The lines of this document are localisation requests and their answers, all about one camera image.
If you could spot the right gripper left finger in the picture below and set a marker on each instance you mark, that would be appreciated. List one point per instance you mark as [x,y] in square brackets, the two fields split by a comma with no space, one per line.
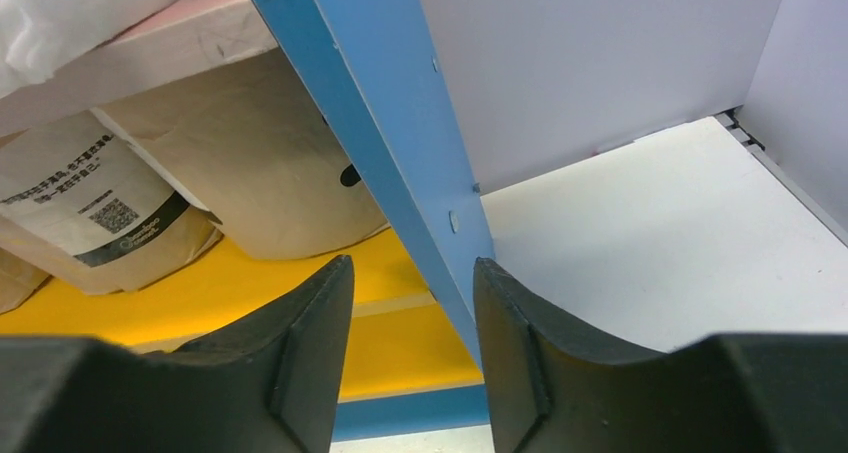
[267,382]

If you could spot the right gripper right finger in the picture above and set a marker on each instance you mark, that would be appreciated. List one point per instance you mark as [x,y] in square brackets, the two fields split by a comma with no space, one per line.
[555,383]

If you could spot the blue shelf with coloured boards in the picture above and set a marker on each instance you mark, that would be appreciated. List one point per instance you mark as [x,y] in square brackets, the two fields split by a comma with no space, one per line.
[370,68]

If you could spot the brown printed paper roll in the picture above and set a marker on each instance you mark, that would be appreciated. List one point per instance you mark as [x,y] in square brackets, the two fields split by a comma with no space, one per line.
[19,280]

